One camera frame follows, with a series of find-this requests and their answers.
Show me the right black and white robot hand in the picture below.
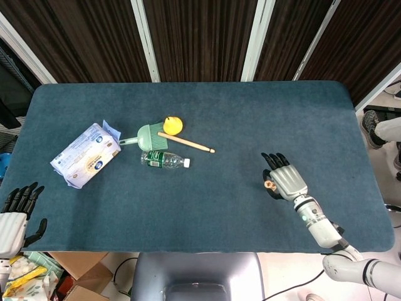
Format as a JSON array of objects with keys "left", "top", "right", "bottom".
[{"left": 261, "top": 152, "right": 309, "bottom": 202}]

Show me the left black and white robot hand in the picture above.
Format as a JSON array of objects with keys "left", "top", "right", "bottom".
[{"left": 0, "top": 181, "right": 49, "bottom": 258}]

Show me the green hand brush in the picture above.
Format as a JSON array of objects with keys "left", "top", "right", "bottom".
[{"left": 118, "top": 122, "right": 170, "bottom": 151}]

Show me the bag of white cotton balls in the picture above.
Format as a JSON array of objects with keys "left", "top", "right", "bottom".
[{"left": 11, "top": 255, "right": 38, "bottom": 277}]

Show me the green patterned package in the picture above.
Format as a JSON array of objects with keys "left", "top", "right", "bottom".
[{"left": 24, "top": 250, "right": 63, "bottom": 280}]

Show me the yellow packet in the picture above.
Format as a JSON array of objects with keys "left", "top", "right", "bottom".
[{"left": 6, "top": 265, "right": 48, "bottom": 297}]

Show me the floral tissue pack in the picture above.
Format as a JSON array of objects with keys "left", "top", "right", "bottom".
[{"left": 31, "top": 271, "right": 60, "bottom": 301}]

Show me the blue plastic object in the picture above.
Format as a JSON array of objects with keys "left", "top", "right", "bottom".
[{"left": 0, "top": 152, "right": 12, "bottom": 180}]

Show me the brown cardboard box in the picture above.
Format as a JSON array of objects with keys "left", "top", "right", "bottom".
[
  {"left": 46, "top": 251, "right": 114, "bottom": 291},
  {"left": 64, "top": 283, "right": 110, "bottom": 301}
]

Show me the blue table cloth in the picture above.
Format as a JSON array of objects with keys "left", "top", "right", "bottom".
[{"left": 0, "top": 80, "right": 396, "bottom": 254}]

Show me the grey sneaker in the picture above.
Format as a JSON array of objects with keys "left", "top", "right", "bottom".
[
  {"left": 393, "top": 149, "right": 401, "bottom": 182},
  {"left": 362, "top": 109, "right": 388, "bottom": 150}
]

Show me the white and blue tissue pack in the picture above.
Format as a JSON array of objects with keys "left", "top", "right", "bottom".
[{"left": 49, "top": 119, "right": 122, "bottom": 189}]

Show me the wooden stick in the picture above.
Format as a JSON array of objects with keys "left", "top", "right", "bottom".
[{"left": 157, "top": 131, "right": 216, "bottom": 154}]

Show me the person leg in light trousers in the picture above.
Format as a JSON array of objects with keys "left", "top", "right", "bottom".
[{"left": 374, "top": 116, "right": 401, "bottom": 144}]

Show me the clear plastic water bottle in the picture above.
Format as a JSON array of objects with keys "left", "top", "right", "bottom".
[{"left": 140, "top": 150, "right": 192, "bottom": 170}]

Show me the yellow ball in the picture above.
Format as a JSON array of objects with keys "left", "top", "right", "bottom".
[{"left": 162, "top": 115, "right": 184, "bottom": 136}]

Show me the grey robot torso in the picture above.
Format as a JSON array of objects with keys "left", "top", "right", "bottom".
[{"left": 130, "top": 251, "right": 266, "bottom": 301}]

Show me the white partition post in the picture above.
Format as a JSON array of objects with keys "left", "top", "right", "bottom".
[
  {"left": 293, "top": 0, "right": 341, "bottom": 82},
  {"left": 355, "top": 61, "right": 401, "bottom": 111},
  {"left": 130, "top": 0, "right": 161, "bottom": 83},
  {"left": 241, "top": 0, "right": 276, "bottom": 82},
  {"left": 0, "top": 11, "right": 58, "bottom": 85}
]

